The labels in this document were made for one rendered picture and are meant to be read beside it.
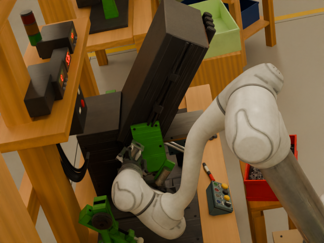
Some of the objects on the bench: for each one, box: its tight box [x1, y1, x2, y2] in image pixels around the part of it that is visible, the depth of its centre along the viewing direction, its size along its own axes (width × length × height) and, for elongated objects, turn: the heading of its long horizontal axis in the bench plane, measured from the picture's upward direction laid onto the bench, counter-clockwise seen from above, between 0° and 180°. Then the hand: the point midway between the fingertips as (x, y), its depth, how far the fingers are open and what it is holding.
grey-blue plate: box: [167, 139, 187, 166], centre depth 242 cm, size 10×2×14 cm, turn 107°
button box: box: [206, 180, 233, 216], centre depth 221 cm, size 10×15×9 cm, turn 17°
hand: (134, 151), depth 211 cm, fingers closed on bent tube, 3 cm apart
